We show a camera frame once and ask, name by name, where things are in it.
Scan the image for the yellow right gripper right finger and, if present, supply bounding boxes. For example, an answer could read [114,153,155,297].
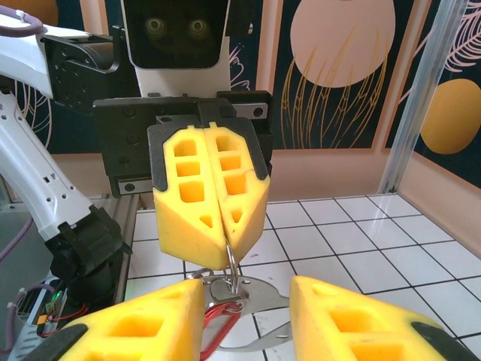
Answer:
[289,276,478,361]

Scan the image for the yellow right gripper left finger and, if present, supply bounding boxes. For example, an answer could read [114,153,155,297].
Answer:
[32,278,206,361]

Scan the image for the silver split key ring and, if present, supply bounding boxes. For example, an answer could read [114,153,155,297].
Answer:
[224,241,242,295]

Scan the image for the beige perforated strap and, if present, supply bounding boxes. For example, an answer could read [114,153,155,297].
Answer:
[186,268,293,353]

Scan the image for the red key tag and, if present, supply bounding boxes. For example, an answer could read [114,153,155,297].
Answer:
[198,299,246,361]

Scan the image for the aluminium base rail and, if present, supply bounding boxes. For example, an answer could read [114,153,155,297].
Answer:
[89,191,159,302]

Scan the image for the aluminium frame post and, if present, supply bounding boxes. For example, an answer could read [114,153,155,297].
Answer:
[377,0,473,195]

